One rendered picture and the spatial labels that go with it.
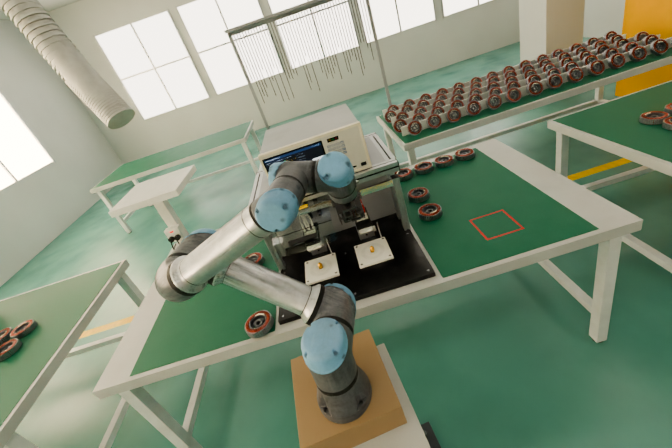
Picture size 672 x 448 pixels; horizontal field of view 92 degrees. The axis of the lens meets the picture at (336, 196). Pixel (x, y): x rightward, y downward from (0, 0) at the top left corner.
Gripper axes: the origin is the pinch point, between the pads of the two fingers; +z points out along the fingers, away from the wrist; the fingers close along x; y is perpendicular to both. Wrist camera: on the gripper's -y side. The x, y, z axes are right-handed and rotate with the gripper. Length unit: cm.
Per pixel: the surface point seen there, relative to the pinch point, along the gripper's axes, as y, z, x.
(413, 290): 27.1, 34.2, 13.1
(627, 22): -167, 193, 326
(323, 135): -38.4, 15.0, -1.2
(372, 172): -22.8, 29.6, 13.6
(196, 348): 23, 37, -76
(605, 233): 28, 35, 87
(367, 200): -21, 55, 9
